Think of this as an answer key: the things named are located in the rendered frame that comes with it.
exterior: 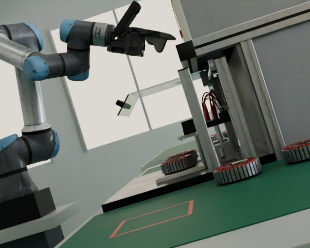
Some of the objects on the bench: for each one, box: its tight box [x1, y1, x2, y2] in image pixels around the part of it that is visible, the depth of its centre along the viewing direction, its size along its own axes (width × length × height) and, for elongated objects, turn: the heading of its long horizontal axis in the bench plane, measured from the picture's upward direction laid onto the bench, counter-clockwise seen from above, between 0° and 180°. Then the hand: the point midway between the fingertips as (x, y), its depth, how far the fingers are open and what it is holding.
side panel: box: [240, 17, 310, 161], centre depth 128 cm, size 28×3×32 cm, turn 179°
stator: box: [213, 157, 262, 185], centre depth 116 cm, size 11×11×4 cm
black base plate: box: [101, 146, 273, 213], centre depth 163 cm, size 47×64×2 cm
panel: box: [227, 43, 274, 154], centre depth 162 cm, size 1×66×30 cm, turn 89°
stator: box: [160, 154, 198, 175], centre depth 152 cm, size 11×11×4 cm
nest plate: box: [155, 162, 206, 184], centre depth 152 cm, size 15×15×1 cm
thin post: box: [194, 135, 208, 169], centre depth 145 cm, size 2×2×10 cm
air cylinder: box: [214, 140, 236, 163], centre depth 150 cm, size 5×8×6 cm
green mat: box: [58, 157, 310, 248], centre depth 97 cm, size 94×61×1 cm, turn 179°
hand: (171, 36), depth 155 cm, fingers closed
